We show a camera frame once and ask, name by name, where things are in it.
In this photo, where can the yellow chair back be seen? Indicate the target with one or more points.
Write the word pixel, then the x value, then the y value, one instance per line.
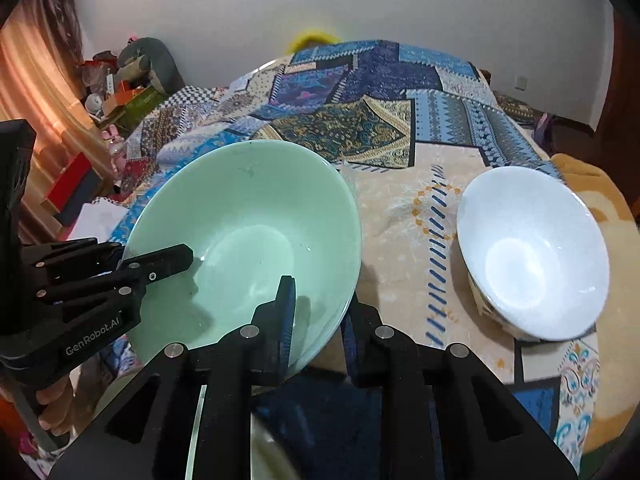
pixel 311 38

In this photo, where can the patchwork patterned tablecloth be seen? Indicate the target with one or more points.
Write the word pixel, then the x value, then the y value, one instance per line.
pixel 408 127

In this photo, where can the orange curtain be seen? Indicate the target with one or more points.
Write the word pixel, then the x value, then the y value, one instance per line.
pixel 41 57

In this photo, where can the white cow-pattern bowl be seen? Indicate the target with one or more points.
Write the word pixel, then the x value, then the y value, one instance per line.
pixel 534 251

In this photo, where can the red box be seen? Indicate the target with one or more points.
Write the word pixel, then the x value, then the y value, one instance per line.
pixel 77 184

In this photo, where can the pink bunny plush toy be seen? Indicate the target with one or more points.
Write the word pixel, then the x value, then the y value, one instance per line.
pixel 116 146

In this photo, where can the green cardboard box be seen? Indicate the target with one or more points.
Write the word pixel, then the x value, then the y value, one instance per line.
pixel 129 116

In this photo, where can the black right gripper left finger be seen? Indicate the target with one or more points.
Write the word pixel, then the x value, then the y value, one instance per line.
pixel 186 415

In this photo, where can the brown wooden door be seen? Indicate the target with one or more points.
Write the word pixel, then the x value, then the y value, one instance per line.
pixel 618 127

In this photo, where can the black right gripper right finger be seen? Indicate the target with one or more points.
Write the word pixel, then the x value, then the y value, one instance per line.
pixel 444 413

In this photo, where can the mint green bowl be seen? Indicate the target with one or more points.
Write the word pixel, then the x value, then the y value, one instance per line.
pixel 252 212

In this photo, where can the person's left hand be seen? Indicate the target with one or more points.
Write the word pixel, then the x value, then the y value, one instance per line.
pixel 58 412

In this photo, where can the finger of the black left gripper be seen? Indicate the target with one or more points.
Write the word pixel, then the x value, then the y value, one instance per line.
pixel 163 263

